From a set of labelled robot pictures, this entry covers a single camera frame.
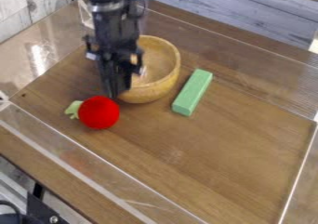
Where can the red plush strawberry toy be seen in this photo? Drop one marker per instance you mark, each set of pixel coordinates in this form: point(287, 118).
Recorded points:
point(98, 112)

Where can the black clamp base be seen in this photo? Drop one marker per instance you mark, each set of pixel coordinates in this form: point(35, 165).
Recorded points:
point(41, 213)

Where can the wooden bowl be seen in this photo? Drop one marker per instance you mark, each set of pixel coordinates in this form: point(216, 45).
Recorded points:
point(162, 64)

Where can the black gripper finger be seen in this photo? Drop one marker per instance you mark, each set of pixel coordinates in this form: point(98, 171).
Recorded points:
point(128, 70)
point(109, 77)

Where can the clear acrylic corner bracket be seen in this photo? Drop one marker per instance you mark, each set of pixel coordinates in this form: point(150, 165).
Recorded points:
point(86, 16)

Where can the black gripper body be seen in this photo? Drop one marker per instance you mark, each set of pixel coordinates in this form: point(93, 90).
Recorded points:
point(113, 44)

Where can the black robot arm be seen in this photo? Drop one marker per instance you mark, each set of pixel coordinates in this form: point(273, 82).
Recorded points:
point(112, 46)

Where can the clear acrylic tray wall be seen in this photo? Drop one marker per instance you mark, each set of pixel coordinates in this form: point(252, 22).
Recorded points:
point(104, 192)

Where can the green rectangular block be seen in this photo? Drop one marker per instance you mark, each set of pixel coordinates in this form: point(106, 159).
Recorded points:
point(192, 93)

